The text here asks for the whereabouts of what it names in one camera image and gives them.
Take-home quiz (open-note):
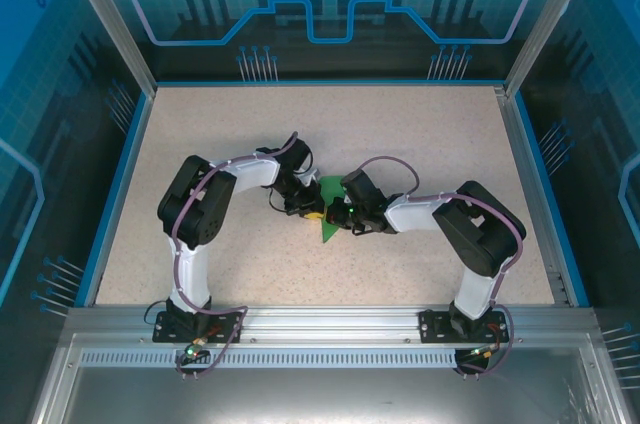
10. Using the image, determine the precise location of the slotted aluminium cable strip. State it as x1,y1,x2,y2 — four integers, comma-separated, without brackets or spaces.
79,349,516,370

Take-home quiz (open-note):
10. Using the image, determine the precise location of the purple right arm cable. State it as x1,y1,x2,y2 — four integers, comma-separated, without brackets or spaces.
355,156,529,379

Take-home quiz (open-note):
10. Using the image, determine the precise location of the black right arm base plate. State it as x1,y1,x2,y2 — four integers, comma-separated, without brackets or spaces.
418,307,516,345

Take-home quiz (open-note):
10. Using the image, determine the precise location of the aluminium frame post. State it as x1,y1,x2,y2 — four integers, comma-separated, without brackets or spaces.
503,0,605,98
55,0,160,96

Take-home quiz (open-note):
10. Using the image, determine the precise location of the aluminium mounting rail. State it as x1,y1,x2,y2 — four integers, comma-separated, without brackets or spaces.
64,306,599,345

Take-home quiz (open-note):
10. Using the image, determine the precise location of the green paper sheet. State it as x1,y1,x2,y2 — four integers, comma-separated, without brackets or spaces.
318,175,351,245

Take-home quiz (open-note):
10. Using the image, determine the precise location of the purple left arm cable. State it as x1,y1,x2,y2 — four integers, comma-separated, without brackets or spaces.
171,131,299,379

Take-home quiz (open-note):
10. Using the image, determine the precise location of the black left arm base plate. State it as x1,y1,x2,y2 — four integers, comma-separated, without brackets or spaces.
152,308,247,345

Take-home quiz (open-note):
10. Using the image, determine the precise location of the steel sheet panel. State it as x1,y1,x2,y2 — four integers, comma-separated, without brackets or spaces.
27,333,629,424

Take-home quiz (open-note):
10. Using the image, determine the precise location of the cable connector with green light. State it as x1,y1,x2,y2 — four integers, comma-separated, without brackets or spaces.
182,337,210,361
468,343,502,360

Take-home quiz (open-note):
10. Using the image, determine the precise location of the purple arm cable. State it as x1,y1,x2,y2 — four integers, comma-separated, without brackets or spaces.
171,131,299,379
355,156,529,379

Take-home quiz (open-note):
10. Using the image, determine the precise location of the aluminium side rail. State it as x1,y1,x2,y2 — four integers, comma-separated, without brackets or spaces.
492,85,576,308

